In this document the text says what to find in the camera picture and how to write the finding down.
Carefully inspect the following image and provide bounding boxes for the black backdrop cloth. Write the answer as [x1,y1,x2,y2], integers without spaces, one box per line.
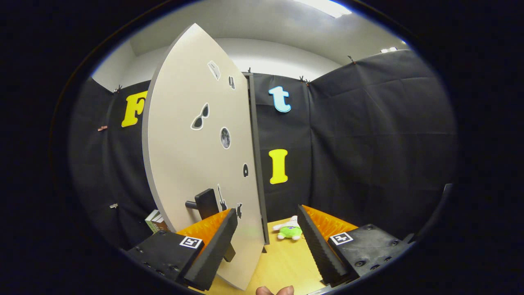
[68,49,458,250]

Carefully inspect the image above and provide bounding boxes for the grey cabinet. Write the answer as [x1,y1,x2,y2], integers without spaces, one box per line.
[244,73,271,245]

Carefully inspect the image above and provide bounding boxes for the long ceiling light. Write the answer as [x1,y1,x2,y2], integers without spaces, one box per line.
[293,0,352,19]

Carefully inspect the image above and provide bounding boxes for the green white plush toy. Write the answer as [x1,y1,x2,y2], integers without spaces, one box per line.
[272,216,303,241]

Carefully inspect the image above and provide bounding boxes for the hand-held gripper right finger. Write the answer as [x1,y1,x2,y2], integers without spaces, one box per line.
[297,204,412,287]

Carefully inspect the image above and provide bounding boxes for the dark curved frame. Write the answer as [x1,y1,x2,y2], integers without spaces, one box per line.
[403,183,454,246]

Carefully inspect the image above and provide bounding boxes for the green book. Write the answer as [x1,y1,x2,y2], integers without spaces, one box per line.
[145,210,160,233]

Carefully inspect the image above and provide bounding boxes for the black door handle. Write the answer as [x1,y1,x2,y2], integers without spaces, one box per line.
[185,188,237,263]

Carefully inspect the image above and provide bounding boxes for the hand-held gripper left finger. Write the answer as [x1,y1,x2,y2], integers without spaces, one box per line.
[123,208,239,292]

